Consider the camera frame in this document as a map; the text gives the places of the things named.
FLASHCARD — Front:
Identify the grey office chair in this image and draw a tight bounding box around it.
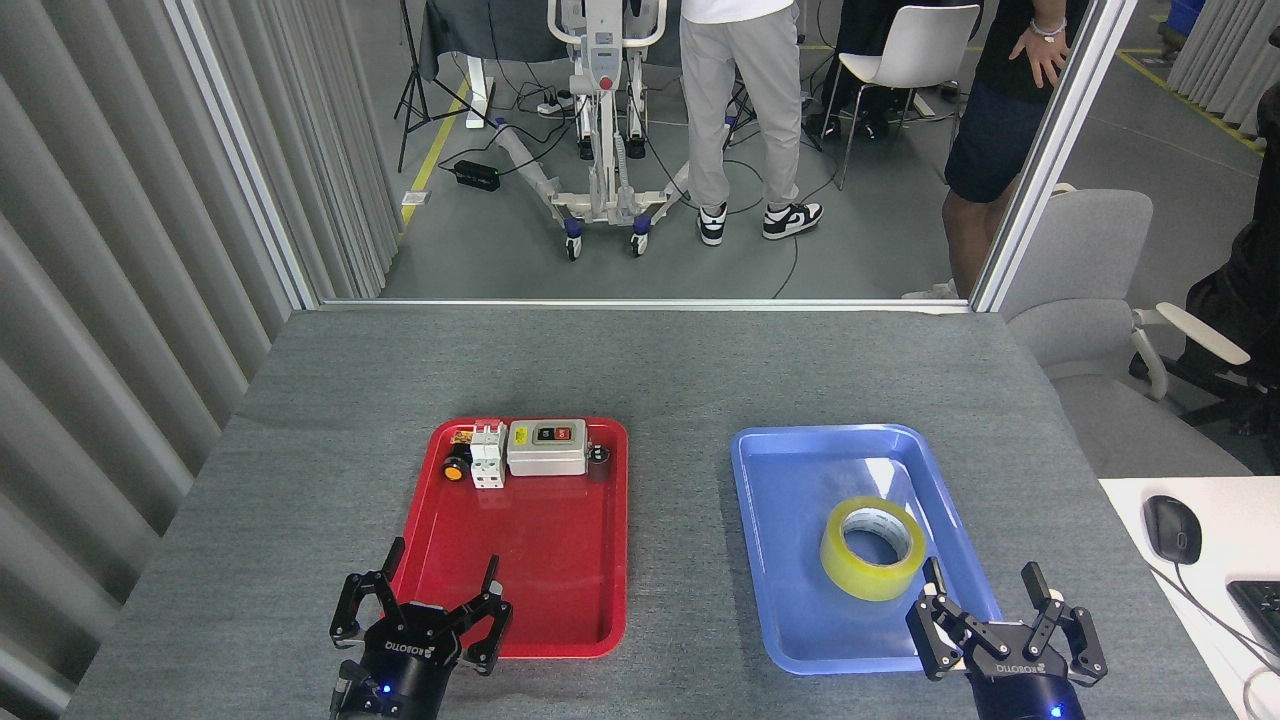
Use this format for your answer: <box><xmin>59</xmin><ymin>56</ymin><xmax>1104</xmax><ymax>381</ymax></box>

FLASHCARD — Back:
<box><xmin>1000</xmin><ymin>185</ymin><xmax>1251</xmax><ymax>479</ymax></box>

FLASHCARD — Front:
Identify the red plastic tray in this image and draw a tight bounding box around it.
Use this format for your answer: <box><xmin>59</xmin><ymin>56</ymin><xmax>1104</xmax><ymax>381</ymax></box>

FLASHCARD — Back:
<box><xmin>388</xmin><ymin>417</ymin><xmax>629</xmax><ymax>659</ymax></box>

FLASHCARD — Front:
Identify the table with dark cloth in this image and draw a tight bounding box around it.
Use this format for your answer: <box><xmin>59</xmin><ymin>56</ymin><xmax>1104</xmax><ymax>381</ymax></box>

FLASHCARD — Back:
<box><xmin>418</xmin><ymin>0</ymin><xmax>691</xmax><ymax>83</ymax></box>

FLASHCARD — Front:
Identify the white cable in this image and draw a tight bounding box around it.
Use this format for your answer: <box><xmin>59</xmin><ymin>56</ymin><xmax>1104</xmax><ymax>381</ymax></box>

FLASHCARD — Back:
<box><xmin>1243</xmin><ymin>665</ymin><xmax>1280</xmax><ymax>720</ymax></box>

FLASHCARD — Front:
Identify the silver frame rail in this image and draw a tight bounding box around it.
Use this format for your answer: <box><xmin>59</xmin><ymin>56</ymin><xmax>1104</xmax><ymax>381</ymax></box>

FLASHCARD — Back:
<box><xmin>318</xmin><ymin>298</ymin><xmax>976</xmax><ymax>313</ymax></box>

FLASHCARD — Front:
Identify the black mouse cable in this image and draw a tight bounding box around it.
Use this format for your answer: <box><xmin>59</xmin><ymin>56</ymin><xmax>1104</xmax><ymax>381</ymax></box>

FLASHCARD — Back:
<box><xmin>1145</xmin><ymin>560</ymin><xmax>1280</xmax><ymax>671</ymax></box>

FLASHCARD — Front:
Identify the silver frame post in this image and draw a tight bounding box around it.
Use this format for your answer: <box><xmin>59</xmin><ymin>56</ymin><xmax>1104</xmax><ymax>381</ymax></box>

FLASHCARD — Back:
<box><xmin>972</xmin><ymin>0</ymin><xmax>1139</xmax><ymax>313</ymax></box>
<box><xmin>163</xmin><ymin>0</ymin><xmax>323</xmax><ymax>313</ymax></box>

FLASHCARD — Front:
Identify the blue plastic tray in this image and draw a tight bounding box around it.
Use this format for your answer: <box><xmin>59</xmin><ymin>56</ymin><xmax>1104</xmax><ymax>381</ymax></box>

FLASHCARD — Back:
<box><xmin>730</xmin><ymin>425</ymin><xmax>1001</xmax><ymax>676</ymax></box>

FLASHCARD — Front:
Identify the grey push-button switch box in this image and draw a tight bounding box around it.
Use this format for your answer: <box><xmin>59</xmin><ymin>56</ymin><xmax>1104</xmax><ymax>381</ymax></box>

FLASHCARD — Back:
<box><xmin>506</xmin><ymin>419</ymin><xmax>589</xmax><ymax>477</ymax></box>

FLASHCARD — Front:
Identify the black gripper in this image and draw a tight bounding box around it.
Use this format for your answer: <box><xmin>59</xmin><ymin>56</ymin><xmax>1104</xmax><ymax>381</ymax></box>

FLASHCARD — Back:
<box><xmin>905</xmin><ymin>556</ymin><xmax>1110</xmax><ymax>720</ymax></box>
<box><xmin>330</xmin><ymin>537</ymin><xmax>514</xmax><ymax>720</ymax></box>

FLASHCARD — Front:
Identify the grey pleated curtain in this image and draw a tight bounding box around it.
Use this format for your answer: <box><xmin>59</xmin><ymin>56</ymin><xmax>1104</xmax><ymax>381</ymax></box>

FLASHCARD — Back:
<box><xmin>1165</xmin><ymin>0</ymin><xmax>1280</xmax><ymax>136</ymax></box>
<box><xmin>0</xmin><ymin>0</ymin><xmax>406</xmax><ymax>720</ymax></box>

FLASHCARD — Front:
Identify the white plastic chair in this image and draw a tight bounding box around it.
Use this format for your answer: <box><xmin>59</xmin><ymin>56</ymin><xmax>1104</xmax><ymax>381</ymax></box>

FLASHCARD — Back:
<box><xmin>835</xmin><ymin>5</ymin><xmax>981</xmax><ymax>191</ymax></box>

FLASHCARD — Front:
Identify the black computer mouse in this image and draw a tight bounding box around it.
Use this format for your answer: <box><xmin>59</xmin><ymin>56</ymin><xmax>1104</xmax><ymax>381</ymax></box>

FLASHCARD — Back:
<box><xmin>1143</xmin><ymin>495</ymin><xmax>1203</xmax><ymax>566</ymax></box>

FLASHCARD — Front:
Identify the black keyboard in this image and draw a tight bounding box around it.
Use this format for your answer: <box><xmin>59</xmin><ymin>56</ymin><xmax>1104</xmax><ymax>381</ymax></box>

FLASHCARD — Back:
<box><xmin>1226</xmin><ymin>580</ymin><xmax>1280</xmax><ymax>656</ymax></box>

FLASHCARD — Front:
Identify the person's hand with bracelet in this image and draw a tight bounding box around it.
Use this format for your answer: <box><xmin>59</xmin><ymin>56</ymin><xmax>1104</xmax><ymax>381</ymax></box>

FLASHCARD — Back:
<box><xmin>1009</xmin><ymin>31</ymin><xmax>1072</xmax><ymax>90</ymax></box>

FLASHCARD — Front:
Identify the white wheeled stand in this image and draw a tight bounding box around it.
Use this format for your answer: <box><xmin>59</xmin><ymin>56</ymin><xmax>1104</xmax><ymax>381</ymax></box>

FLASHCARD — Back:
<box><xmin>495</xmin><ymin>0</ymin><xmax>701</xmax><ymax>261</ymax></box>

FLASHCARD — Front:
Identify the white circuit breaker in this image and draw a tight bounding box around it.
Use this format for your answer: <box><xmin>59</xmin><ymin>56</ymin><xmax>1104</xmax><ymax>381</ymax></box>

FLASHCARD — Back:
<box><xmin>470</xmin><ymin>422</ymin><xmax>507</xmax><ymax>490</ymax></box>

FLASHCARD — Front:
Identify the black office chair base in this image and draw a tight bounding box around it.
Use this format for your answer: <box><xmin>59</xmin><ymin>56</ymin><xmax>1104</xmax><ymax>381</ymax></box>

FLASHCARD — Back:
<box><xmin>1130</xmin><ymin>352</ymin><xmax>1280</xmax><ymax>441</ymax></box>

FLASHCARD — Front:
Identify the yellow tape roll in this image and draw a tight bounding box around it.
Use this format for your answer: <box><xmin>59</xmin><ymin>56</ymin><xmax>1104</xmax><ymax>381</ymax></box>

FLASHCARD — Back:
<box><xmin>820</xmin><ymin>496</ymin><xmax>927</xmax><ymax>602</ymax></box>

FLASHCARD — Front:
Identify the black tripod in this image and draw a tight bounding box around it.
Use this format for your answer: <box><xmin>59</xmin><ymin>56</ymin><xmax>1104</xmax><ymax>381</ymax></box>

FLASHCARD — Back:
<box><xmin>395</xmin><ymin>0</ymin><xmax>498</xmax><ymax>173</ymax></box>

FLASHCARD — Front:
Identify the white desk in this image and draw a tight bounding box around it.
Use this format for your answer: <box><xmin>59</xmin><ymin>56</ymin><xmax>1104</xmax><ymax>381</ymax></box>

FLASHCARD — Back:
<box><xmin>1098</xmin><ymin>476</ymin><xmax>1280</xmax><ymax>720</ymax></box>

